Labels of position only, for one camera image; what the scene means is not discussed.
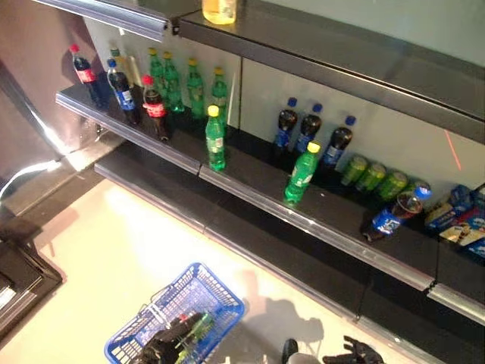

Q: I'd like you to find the Pepsi cola bottle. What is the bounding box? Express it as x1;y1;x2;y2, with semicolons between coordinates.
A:
106;58;142;125
273;97;299;152
293;103;324;152
321;115;357;170
359;185;433;243

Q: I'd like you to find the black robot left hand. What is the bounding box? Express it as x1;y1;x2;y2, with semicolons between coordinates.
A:
139;314;202;364

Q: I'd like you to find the green soda bottle lying flat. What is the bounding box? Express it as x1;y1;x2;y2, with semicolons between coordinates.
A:
177;311;215;361

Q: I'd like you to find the pale tea bottle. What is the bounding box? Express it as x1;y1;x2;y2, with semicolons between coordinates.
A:
108;45;134;89

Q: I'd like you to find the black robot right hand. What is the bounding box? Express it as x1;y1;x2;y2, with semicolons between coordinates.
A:
321;335;387;364

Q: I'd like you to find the reflective steel corner panel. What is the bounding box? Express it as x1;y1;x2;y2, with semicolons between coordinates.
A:
0;0;111;183

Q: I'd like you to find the blue white wafer cone box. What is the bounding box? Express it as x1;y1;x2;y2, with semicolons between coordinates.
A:
439;212;485;247

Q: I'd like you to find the Coca-Cola bottle red cap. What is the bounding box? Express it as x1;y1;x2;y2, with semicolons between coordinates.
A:
141;74;172;142
69;43;102;109

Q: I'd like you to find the yellow juice bottle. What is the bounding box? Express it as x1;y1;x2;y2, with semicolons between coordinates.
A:
201;0;238;26

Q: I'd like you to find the silver robot right leg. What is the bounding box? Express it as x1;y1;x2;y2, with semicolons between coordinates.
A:
282;338;323;364

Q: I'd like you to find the black side shelving base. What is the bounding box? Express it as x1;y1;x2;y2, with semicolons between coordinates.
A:
0;212;64;338

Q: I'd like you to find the blue plastic shopping basket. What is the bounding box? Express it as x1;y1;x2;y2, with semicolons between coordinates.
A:
104;262;246;364

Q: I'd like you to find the narrow blue biscuit box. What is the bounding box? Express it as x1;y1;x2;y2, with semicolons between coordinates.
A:
423;184;474;233

